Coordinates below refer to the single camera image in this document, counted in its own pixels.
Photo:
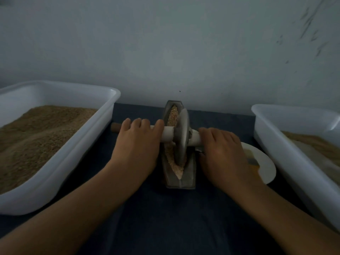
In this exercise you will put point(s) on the person's right hand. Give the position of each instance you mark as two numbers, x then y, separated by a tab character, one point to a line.
226	159

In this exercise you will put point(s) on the white round plate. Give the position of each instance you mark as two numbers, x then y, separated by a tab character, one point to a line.
265	164

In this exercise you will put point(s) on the boat-shaped metal grinding trough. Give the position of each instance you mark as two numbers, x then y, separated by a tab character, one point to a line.
179	180

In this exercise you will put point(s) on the person's left hand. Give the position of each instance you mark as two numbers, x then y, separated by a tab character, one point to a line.
135	148

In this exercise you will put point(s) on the white plastic tub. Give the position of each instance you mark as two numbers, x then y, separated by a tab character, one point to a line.
85	140
292	167

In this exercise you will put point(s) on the dark blue table cloth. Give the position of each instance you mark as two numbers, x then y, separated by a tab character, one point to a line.
170	233

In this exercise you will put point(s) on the person's left forearm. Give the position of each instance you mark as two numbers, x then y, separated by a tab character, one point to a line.
56	223

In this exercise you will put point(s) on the white plastic scoop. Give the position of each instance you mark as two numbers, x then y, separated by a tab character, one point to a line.
320	162

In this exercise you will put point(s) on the large brown grain heap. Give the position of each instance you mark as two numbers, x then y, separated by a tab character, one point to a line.
313	143
32	143

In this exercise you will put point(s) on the person's right forearm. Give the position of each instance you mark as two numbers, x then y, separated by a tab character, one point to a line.
292	223

